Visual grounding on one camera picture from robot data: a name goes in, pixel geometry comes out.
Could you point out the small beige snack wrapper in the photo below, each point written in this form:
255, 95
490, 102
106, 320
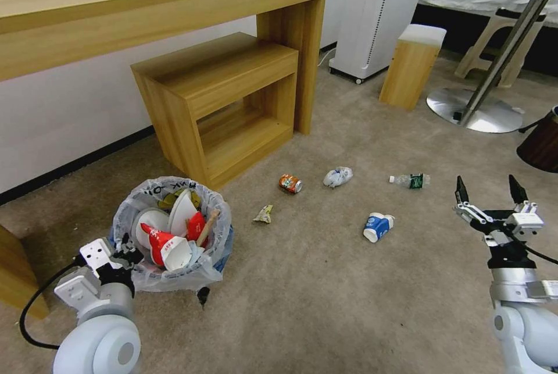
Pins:
264, 214

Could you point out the blue trash bin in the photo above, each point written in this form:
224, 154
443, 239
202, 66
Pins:
227, 244

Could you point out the red and white paper cup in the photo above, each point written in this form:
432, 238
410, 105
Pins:
168, 245

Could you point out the crushed red paper cup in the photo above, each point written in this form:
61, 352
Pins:
196, 225

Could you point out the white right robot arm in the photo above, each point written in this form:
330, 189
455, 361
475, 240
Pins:
525, 330

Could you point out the yellow crumpled wrapper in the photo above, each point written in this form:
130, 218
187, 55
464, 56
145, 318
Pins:
168, 203

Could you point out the blue and white paper cup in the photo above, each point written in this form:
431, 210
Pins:
377, 226

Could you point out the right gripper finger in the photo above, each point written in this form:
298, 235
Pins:
462, 193
518, 191

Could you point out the dark brown round bin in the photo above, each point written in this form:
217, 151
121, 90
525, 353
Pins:
542, 143

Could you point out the small wooden shelf bench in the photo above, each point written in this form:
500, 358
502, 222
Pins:
218, 73

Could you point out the crumpled white plastic bag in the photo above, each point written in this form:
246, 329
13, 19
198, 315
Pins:
337, 177

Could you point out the white paper bowl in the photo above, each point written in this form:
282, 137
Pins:
181, 212

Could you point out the wooden stick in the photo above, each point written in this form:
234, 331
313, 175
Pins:
207, 228

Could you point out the wooden furniture panel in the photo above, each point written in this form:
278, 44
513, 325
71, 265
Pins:
17, 273

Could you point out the clear plastic bin liner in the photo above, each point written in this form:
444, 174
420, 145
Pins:
174, 280

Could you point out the clear plastic bottle green label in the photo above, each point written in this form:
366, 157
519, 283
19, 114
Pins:
412, 180

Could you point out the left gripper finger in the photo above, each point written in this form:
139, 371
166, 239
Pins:
202, 295
129, 251

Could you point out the wooden stool white cushion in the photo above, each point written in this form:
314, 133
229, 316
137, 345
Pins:
410, 68

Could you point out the round white table metal leg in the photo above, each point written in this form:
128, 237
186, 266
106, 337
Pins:
501, 64

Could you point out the white tower air purifier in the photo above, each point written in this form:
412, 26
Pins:
375, 12

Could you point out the white paper plate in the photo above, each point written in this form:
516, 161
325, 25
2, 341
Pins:
148, 225

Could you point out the long wooden desk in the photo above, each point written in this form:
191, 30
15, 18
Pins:
131, 12

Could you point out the beige plastic stool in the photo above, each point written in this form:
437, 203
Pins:
488, 38

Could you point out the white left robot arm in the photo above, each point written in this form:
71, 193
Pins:
101, 344

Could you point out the orange drink can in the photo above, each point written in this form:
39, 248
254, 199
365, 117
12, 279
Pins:
290, 183

